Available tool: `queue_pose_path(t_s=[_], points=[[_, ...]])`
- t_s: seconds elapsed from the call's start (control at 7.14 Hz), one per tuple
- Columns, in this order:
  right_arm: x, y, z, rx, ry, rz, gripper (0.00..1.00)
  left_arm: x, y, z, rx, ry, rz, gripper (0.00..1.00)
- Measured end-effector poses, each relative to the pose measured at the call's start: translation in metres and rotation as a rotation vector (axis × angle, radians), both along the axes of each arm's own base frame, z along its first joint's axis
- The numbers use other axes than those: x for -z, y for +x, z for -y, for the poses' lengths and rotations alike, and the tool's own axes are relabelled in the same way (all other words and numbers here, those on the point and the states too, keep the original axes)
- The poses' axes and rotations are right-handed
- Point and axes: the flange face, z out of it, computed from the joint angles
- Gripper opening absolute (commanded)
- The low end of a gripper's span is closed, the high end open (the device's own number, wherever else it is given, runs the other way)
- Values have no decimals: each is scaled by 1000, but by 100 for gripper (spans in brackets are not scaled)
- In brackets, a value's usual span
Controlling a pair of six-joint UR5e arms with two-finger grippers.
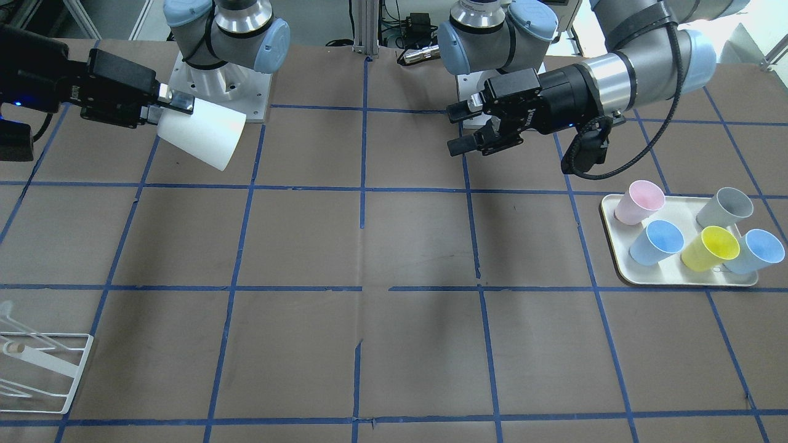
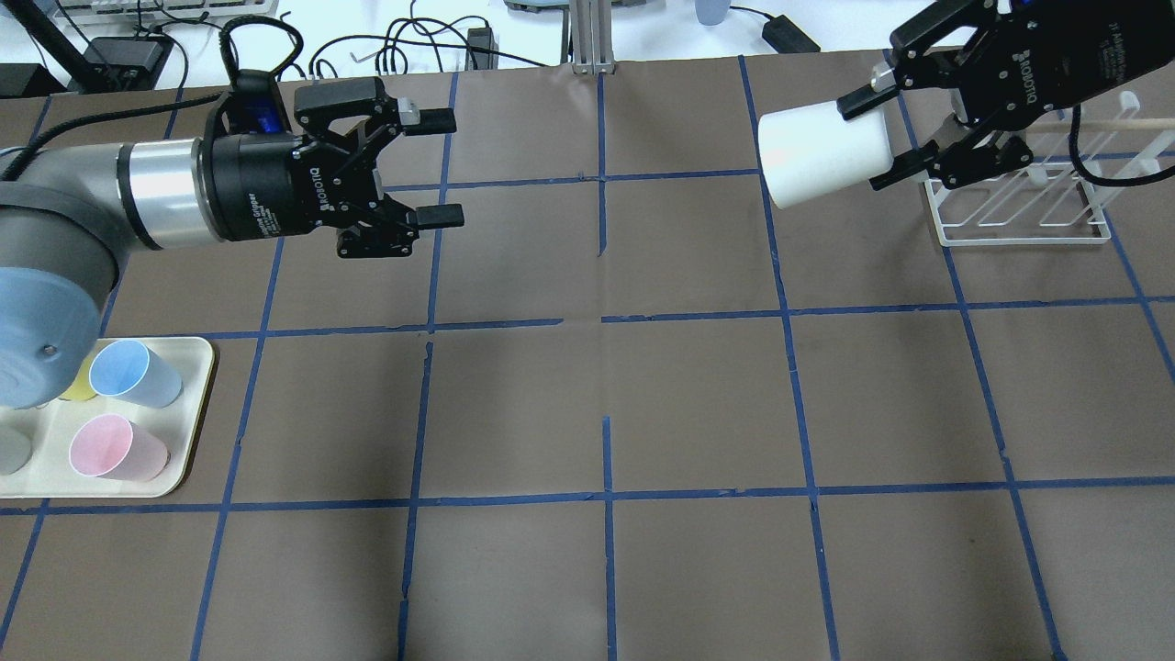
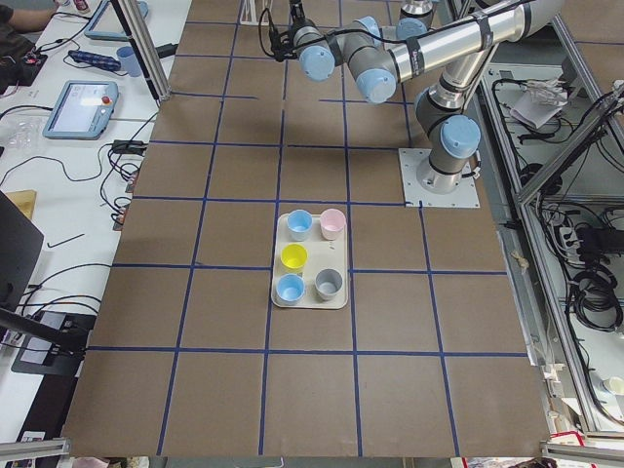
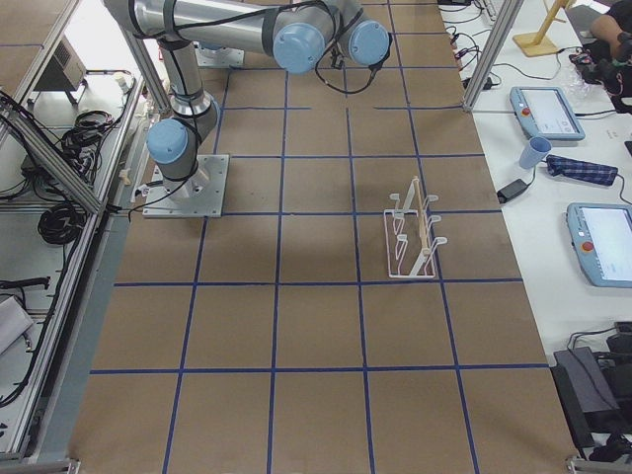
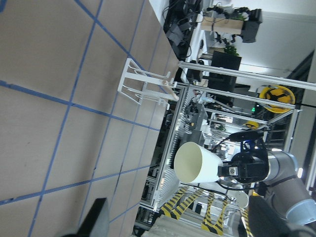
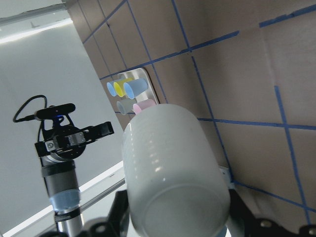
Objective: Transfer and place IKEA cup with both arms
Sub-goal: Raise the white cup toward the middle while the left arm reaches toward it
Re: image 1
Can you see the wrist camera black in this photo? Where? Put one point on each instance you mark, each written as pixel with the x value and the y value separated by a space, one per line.
pixel 16 141
pixel 588 147

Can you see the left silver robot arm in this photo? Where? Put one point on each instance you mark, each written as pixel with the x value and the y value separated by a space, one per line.
pixel 511 41

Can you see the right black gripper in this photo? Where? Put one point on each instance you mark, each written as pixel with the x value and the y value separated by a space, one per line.
pixel 117 80

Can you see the pink plastic cup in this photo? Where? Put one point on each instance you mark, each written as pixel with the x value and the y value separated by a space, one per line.
pixel 641 200

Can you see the aluminium frame post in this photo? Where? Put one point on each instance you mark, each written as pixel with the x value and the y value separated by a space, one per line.
pixel 366 27

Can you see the silver metal cylinder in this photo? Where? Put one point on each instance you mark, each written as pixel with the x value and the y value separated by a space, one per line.
pixel 410 57

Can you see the blue cup on tray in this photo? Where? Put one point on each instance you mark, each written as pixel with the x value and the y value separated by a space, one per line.
pixel 658 241

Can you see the light blue cup tray edge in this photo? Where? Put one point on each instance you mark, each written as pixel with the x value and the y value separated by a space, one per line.
pixel 758 249

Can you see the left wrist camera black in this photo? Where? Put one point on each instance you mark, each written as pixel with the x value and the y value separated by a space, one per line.
pixel 588 147

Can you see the white wire cup rack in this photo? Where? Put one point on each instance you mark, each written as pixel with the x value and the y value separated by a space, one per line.
pixel 41 371

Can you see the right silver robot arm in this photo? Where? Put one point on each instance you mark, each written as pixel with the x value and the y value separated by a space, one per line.
pixel 228 51

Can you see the yellow plastic cup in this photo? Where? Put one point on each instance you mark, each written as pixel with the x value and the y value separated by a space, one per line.
pixel 713 246

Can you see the cream plastic tray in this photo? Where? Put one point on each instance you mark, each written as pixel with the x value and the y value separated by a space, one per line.
pixel 682 212

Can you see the grey plastic cup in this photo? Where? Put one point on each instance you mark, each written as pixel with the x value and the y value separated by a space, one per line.
pixel 727 207

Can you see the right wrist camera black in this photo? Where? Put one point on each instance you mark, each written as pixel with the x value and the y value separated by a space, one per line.
pixel 16 141

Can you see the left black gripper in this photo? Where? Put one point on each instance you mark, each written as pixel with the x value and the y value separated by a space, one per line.
pixel 563 98

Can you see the white plastic cup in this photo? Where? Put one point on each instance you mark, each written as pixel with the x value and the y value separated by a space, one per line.
pixel 211 133

